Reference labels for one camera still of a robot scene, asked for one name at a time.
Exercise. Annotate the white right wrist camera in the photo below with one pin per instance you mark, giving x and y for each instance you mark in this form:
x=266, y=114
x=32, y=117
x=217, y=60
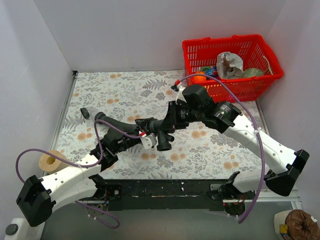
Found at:
x=180, y=99

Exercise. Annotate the white grey button device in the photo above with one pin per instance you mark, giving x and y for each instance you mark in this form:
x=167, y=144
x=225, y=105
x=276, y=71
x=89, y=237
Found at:
x=19, y=229

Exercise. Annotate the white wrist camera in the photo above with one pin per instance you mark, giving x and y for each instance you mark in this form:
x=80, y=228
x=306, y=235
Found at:
x=148, y=140
x=180, y=99

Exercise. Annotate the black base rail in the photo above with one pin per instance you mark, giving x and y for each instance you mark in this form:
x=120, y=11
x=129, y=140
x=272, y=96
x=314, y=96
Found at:
x=160, y=194

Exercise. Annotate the green netted melon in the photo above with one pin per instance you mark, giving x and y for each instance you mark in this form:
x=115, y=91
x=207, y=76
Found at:
x=255, y=72

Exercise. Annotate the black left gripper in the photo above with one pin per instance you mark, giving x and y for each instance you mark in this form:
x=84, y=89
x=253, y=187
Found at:
x=139, y=127

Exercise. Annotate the brown item in white cup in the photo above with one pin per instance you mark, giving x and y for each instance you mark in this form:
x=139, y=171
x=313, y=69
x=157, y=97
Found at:
x=296, y=225

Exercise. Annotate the red plastic basket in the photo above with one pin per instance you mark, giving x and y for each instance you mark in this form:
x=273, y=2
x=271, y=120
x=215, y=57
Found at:
x=251, y=48

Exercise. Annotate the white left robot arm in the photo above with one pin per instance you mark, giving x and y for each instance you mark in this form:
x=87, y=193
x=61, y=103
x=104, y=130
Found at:
x=40, y=197

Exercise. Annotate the orange fruit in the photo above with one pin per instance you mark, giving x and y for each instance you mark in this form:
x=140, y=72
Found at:
x=199, y=77

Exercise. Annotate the floral table mat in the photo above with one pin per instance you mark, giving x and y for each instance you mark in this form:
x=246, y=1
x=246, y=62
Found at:
x=197, y=151

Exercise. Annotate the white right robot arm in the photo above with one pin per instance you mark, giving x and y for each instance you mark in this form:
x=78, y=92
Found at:
x=193, y=104

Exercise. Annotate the grey tee pipe fitting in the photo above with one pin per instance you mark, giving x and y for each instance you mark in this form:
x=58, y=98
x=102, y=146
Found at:
x=162, y=129

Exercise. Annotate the crumpled grey paper bag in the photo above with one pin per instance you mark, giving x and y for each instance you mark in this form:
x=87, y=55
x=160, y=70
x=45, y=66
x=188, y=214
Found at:
x=229, y=65

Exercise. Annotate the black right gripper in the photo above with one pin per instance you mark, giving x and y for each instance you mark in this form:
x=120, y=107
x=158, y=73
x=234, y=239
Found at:
x=172, y=117

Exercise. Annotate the colourful snack packet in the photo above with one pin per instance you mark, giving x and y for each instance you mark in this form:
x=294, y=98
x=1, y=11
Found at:
x=210, y=70

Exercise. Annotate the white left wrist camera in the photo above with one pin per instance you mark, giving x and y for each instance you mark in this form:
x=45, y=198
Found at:
x=148, y=140

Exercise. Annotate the beige tape roll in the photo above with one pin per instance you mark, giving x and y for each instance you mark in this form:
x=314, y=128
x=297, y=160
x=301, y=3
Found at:
x=51, y=165

